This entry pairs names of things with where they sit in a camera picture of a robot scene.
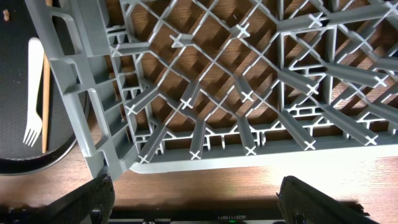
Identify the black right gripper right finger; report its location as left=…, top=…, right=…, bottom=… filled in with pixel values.
left=278, top=175, right=374, bottom=224

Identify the white plastic fork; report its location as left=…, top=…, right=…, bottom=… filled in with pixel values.
left=23, top=37, right=44, bottom=147

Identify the round black serving tray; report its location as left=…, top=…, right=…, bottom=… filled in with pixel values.
left=1, top=0, right=76, bottom=175

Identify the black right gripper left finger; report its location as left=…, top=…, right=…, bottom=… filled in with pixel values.
left=1, top=174, right=115, bottom=224

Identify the wooden chopstick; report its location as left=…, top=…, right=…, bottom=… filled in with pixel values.
left=41, top=0, right=53, bottom=154

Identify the grey dishwasher rack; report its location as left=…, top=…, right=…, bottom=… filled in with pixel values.
left=26, top=1, right=397, bottom=179

